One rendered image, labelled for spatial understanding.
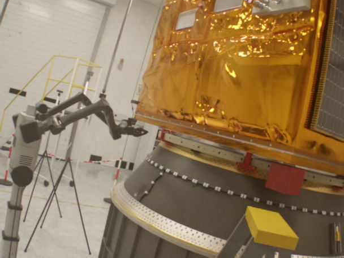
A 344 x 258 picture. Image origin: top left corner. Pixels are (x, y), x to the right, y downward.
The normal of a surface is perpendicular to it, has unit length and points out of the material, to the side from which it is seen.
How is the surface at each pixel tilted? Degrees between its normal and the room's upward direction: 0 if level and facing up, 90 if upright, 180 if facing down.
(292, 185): 90
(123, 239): 90
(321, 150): 95
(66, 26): 90
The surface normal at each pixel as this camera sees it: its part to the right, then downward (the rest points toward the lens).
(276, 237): -0.15, -0.05
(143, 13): 0.48, 0.11
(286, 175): -0.85, -0.22
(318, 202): 0.31, -0.41
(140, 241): -0.73, -0.20
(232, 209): -0.20, -0.55
